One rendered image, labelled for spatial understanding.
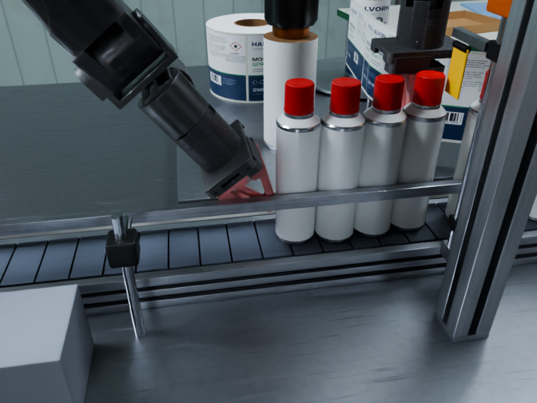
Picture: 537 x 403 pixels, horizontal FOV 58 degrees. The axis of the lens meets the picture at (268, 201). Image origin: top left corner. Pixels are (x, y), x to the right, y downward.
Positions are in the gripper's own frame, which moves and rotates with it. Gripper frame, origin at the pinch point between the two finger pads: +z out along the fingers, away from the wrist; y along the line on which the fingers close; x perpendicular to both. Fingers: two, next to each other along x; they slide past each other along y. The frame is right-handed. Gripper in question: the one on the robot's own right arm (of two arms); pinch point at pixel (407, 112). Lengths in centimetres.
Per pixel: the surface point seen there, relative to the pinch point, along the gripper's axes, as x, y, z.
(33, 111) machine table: -59, 64, 19
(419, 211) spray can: 8.6, 0.6, 10.0
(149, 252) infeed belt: 6.8, 35.2, 13.0
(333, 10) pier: -273, -76, 48
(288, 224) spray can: 8.3, 17.9, 10.0
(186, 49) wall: -283, 24, 71
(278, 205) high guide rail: 10.4, 19.6, 5.5
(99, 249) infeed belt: 5.0, 41.5, 13.0
